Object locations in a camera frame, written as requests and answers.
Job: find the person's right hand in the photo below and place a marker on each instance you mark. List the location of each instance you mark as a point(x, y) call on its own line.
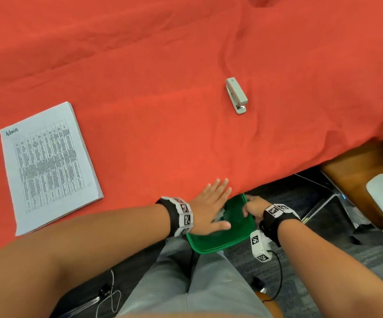
point(254, 206)

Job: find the person's left hand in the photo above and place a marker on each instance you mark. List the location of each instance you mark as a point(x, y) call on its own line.
point(211, 208)

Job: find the green plastic bin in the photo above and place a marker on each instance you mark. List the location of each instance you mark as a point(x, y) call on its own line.
point(238, 228)

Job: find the white stapler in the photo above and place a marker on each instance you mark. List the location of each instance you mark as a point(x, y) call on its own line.
point(237, 95)

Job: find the stack of printed papers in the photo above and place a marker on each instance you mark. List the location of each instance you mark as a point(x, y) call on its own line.
point(46, 168)

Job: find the person's right forearm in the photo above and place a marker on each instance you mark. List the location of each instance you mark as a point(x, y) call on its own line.
point(343, 271)

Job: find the person's left forearm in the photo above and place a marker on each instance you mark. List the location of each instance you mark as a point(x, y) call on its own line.
point(62, 261)

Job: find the person's grey trousers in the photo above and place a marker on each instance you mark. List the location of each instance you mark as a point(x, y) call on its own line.
point(178, 281)

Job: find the black marker wristband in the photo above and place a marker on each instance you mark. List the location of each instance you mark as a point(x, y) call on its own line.
point(178, 215)
point(277, 221)

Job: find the red tablecloth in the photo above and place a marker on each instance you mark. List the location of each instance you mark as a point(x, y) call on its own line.
point(145, 62)

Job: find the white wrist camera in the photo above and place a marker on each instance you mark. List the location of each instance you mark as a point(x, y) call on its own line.
point(260, 246)

